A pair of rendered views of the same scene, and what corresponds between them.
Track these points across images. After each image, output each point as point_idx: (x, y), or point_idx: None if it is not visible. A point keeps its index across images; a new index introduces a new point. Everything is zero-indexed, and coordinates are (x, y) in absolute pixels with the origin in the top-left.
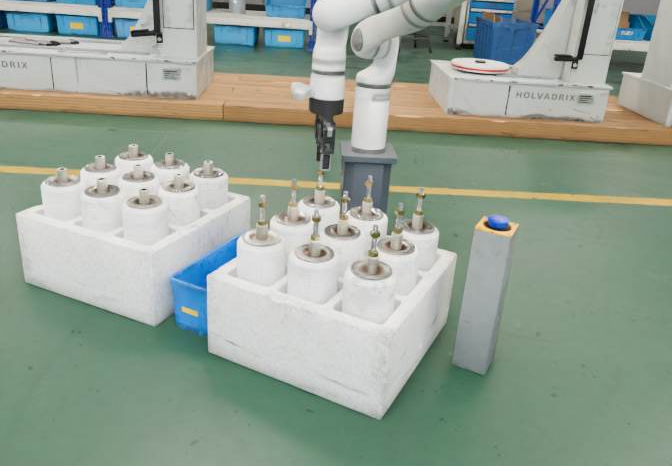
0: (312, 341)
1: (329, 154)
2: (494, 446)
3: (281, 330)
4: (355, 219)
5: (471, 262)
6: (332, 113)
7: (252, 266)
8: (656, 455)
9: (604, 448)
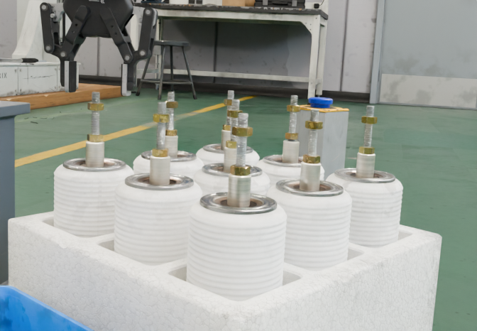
0: (381, 312)
1: (138, 61)
2: (456, 312)
3: (349, 330)
4: (184, 163)
5: (324, 155)
6: None
7: (280, 252)
8: (445, 258)
9: (442, 272)
